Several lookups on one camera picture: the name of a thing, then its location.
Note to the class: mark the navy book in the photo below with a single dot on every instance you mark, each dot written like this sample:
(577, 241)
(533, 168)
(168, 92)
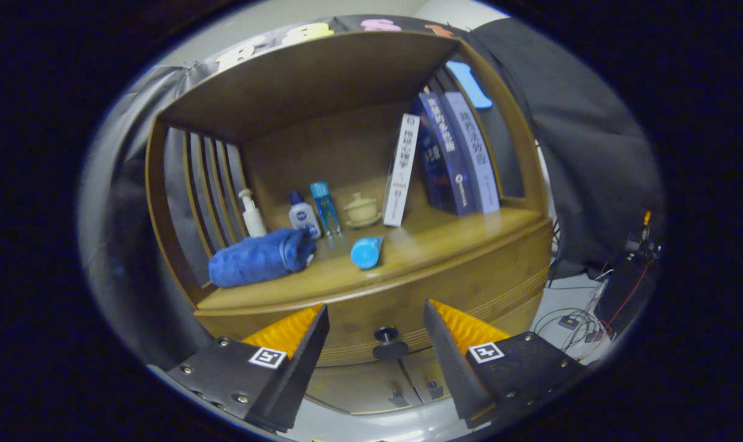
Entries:
(431, 172)

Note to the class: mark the blue and white tube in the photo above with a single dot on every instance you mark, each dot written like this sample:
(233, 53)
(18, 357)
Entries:
(365, 253)

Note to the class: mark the rolled blue towel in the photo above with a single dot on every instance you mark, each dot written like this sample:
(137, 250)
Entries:
(254, 258)

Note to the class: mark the black backdrop cloth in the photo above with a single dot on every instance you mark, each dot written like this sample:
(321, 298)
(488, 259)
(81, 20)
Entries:
(592, 153)

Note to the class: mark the black drawer knob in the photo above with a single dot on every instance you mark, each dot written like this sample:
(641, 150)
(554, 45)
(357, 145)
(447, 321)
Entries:
(386, 334)

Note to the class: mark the white pump bottle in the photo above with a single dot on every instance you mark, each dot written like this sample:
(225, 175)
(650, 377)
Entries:
(253, 221)

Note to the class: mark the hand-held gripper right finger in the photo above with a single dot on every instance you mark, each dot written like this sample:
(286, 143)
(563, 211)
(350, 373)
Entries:
(454, 368)

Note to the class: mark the orange and black clamp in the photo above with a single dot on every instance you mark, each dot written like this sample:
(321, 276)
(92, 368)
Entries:
(644, 236)

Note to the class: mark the wooden countertop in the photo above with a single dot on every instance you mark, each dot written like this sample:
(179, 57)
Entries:
(420, 239)

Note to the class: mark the beige lidded ceramic cup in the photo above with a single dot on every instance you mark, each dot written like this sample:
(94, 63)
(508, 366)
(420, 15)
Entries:
(362, 212)

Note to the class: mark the light purple book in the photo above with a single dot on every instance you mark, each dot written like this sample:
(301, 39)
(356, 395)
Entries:
(478, 159)

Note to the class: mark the wooden cabinet door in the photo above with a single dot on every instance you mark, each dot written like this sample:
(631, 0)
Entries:
(420, 368)
(359, 383)

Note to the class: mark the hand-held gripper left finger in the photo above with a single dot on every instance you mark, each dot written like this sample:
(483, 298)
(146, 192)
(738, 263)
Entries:
(300, 374)

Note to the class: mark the wooden cabinet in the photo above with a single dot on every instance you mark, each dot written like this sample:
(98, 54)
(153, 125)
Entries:
(310, 73)

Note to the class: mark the clear blue bottle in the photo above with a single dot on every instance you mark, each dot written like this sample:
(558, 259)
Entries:
(325, 209)

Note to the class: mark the dark blue book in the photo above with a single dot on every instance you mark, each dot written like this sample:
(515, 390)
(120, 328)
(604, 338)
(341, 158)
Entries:
(448, 159)

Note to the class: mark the white book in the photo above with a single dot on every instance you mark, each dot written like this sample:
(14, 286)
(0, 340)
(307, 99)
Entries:
(402, 172)

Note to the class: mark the black covered stand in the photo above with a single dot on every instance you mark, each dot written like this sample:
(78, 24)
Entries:
(623, 288)

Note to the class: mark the white bottle blue cap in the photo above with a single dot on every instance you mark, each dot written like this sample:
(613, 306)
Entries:
(302, 218)

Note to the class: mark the wooden drawer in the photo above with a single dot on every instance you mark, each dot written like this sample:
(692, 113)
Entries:
(377, 310)

